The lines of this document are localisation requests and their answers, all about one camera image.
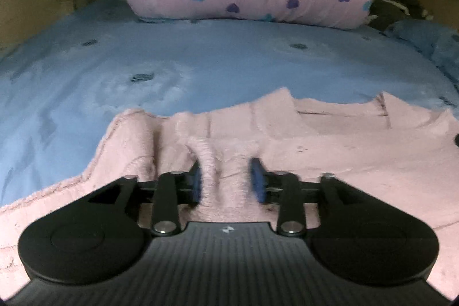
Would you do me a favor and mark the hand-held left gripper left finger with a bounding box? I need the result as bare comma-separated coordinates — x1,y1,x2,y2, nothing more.
88,161,205,237

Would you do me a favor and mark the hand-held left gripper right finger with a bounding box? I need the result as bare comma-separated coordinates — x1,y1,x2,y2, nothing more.
248,157,370,238

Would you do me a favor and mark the pink knitted sweater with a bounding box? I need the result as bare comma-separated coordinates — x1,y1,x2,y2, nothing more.
0,87,459,292

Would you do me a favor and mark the blue pillow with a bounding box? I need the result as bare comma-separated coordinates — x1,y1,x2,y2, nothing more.
385,19,459,77

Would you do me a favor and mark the blue floral bedsheet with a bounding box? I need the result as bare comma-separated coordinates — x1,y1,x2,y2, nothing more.
0,0,459,210

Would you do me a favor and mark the dark cloth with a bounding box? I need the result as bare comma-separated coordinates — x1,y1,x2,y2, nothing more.
367,0,434,30

